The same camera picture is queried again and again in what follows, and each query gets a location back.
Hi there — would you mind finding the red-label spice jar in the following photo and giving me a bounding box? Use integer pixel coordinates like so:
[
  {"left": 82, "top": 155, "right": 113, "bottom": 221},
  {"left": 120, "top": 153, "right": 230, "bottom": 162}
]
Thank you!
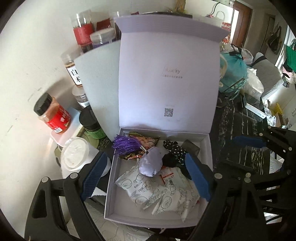
[{"left": 34, "top": 92, "right": 71, "bottom": 134}]

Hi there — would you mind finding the purple tassel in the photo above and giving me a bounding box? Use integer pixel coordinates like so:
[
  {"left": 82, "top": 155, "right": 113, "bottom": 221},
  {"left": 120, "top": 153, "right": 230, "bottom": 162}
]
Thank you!
[{"left": 112, "top": 135, "right": 147, "bottom": 155}]

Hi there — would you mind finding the tall red-label jar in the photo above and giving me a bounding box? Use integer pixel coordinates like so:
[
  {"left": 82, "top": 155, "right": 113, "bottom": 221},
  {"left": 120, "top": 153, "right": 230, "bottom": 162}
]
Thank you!
[{"left": 71, "top": 10, "right": 94, "bottom": 53}]

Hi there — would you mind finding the lavender drawstring pouch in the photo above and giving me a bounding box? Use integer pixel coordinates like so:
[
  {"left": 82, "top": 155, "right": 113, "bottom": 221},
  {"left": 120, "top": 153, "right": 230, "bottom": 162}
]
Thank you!
[{"left": 138, "top": 147, "right": 163, "bottom": 177}]

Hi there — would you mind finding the lavender gift box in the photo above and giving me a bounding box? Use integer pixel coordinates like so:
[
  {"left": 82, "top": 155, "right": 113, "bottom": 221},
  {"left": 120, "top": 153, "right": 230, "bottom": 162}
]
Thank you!
[{"left": 74, "top": 14, "right": 231, "bottom": 229}]

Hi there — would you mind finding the far leaf-pattern chair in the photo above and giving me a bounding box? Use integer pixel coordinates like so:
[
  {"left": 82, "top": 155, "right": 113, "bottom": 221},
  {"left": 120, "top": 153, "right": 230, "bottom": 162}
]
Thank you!
[{"left": 250, "top": 52, "right": 283, "bottom": 98}]

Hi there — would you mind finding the dark green lid jar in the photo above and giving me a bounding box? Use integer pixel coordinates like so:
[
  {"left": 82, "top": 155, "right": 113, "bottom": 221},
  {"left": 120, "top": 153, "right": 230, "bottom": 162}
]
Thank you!
[{"left": 79, "top": 106, "right": 106, "bottom": 140}]

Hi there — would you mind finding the black polka-dot scrunchie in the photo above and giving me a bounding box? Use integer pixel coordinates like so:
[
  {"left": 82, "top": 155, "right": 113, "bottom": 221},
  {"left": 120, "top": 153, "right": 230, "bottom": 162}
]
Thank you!
[{"left": 162, "top": 140, "right": 192, "bottom": 180}]

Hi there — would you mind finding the red northeast shopping bag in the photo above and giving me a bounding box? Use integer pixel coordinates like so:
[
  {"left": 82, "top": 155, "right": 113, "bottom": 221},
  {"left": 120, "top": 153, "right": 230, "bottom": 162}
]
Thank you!
[{"left": 214, "top": 10, "right": 232, "bottom": 46}]

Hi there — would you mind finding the cream thermos jug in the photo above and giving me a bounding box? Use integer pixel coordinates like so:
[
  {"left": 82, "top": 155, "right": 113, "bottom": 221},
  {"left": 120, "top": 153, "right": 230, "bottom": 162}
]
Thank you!
[{"left": 219, "top": 54, "right": 228, "bottom": 88}]

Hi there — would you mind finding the brown wooden door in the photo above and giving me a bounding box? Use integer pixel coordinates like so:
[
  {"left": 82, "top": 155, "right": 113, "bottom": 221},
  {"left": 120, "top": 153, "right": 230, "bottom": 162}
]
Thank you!
[{"left": 232, "top": 1, "right": 252, "bottom": 47}]

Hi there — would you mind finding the red white snack packet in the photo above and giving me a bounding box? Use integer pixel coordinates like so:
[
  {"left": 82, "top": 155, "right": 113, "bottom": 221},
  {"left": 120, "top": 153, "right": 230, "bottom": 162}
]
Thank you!
[{"left": 159, "top": 167, "right": 177, "bottom": 185}]

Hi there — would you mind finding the green hanging bag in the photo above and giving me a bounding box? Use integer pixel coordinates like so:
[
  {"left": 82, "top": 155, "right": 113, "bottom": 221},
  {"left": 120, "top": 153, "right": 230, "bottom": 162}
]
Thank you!
[{"left": 283, "top": 43, "right": 296, "bottom": 72}]

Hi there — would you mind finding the clear plastic bag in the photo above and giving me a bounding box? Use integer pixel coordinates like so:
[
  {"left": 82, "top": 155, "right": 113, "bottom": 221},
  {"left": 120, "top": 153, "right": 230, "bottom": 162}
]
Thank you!
[{"left": 242, "top": 68, "right": 264, "bottom": 100}]

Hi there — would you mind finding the teal drawstring bag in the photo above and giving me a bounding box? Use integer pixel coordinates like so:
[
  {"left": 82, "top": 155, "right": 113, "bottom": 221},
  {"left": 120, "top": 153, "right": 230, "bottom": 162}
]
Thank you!
[{"left": 219, "top": 51, "right": 247, "bottom": 95}]

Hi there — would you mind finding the white flat device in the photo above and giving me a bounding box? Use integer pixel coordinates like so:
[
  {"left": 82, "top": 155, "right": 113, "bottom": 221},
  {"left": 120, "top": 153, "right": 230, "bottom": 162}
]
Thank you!
[{"left": 244, "top": 102, "right": 266, "bottom": 119}]

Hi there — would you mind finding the white lid tub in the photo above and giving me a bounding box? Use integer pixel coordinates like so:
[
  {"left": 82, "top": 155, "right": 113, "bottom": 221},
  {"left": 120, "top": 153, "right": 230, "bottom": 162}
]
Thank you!
[{"left": 60, "top": 137, "right": 89, "bottom": 178}]

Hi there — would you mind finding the white leaf-print packet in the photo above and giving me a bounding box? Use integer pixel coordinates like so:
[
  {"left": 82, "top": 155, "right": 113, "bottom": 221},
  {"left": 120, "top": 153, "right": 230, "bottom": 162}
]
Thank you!
[{"left": 115, "top": 164, "right": 168, "bottom": 210}]

